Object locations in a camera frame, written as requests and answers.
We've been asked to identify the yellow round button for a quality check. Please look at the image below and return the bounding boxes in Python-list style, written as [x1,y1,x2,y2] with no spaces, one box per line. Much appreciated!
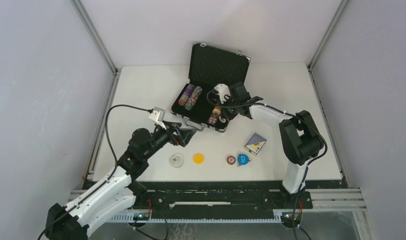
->
[192,153,205,165]

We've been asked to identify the playing card deck box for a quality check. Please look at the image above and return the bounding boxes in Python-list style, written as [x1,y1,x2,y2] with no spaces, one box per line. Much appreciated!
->
[244,133,267,156]

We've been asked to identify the purple orange chip stack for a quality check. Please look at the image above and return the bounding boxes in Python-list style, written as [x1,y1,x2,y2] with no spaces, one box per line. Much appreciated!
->
[177,83,195,107]

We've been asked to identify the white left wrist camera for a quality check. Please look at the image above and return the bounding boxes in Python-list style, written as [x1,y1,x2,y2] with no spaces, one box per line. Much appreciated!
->
[148,107,167,130]

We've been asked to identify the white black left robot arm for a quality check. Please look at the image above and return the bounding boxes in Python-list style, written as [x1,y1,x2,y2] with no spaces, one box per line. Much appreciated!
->
[39,121,196,240]

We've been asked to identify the red round poker chip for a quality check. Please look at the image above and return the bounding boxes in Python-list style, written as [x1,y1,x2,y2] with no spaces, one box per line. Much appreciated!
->
[226,155,236,165]

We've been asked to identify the black poker set case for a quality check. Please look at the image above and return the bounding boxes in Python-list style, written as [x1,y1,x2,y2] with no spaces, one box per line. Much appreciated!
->
[170,42,251,133]

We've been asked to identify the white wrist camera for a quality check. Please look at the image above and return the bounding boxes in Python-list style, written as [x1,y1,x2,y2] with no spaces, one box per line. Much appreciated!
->
[148,107,167,130]
[213,83,231,104]

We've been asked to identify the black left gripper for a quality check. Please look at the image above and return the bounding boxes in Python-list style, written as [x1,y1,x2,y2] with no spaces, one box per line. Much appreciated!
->
[142,120,196,160]

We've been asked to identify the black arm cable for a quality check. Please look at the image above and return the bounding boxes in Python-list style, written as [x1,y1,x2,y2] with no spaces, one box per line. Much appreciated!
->
[104,104,154,167]
[206,88,329,200]

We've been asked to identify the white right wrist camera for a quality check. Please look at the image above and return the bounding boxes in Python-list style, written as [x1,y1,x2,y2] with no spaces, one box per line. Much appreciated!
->
[213,83,231,104]

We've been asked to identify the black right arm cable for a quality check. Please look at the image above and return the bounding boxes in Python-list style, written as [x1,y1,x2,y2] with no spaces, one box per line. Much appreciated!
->
[206,88,329,200]

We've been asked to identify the green yellow chip stack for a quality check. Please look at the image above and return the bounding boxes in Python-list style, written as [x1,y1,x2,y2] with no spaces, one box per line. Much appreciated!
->
[212,106,222,117]

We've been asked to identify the orange blue chip stack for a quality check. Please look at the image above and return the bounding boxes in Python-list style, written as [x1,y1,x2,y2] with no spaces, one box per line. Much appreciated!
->
[207,113,219,125]

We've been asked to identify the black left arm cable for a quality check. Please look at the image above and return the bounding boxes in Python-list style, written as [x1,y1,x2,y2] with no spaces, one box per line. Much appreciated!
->
[104,104,154,167]

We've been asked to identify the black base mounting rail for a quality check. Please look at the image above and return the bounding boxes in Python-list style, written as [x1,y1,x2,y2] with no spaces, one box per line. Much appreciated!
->
[133,180,314,220]

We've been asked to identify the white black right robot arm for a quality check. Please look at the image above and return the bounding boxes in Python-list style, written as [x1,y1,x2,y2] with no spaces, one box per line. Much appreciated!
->
[171,82,328,208]

